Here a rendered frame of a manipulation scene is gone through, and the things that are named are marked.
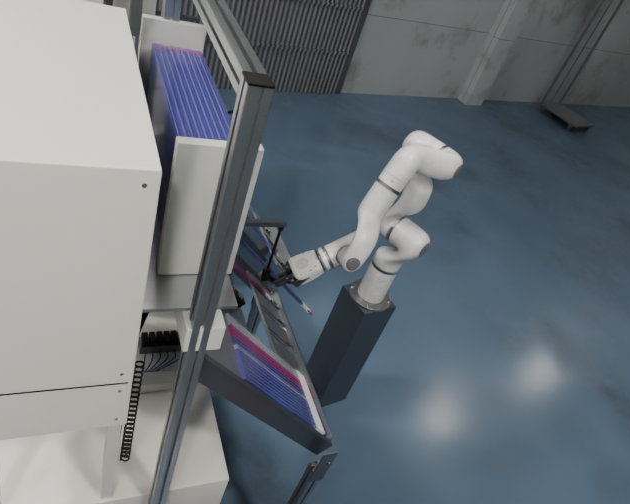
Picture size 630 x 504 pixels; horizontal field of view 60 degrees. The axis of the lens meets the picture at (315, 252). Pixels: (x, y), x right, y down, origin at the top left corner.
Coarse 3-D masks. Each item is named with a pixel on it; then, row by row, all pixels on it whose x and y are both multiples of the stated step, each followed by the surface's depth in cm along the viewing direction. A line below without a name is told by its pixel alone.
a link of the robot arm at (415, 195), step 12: (420, 132) 187; (408, 144) 187; (432, 144) 183; (444, 144) 184; (420, 180) 193; (408, 192) 196; (420, 192) 194; (396, 204) 205; (408, 204) 199; (420, 204) 198; (384, 216) 211; (396, 216) 208; (384, 228) 213
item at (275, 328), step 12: (252, 276) 204; (252, 288) 197; (264, 288) 211; (264, 300) 201; (264, 312) 191; (276, 312) 207; (264, 324) 185; (276, 324) 197; (276, 336) 188; (276, 348) 180; (288, 348) 193; (288, 360) 185; (300, 372) 191
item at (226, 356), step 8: (232, 280) 178; (224, 312) 153; (232, 312) 159; (240, 312) 166; (224, 320) 149; (240, 320) 162; (224, 336) 143; (224, 344) 139; (232, 344) 145; (208, 352) 127; (216, 352) 132; (224, 352) 136; (232, 352) 141; (216, 360) 129; (224, 360) 133; (232, 360) 138; (232, 368) 135; (240, 376) 137
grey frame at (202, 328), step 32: (256, 96) 77; (256, 128) 80; (224, 160) 86; (224, 192) 86; (224, 224) 91; (224, 256) 96; (192, 320) 106; (256, 320) 230; (192, 352) 111; (192, 384) 119; (160, 448) 138; (160, 480) 143
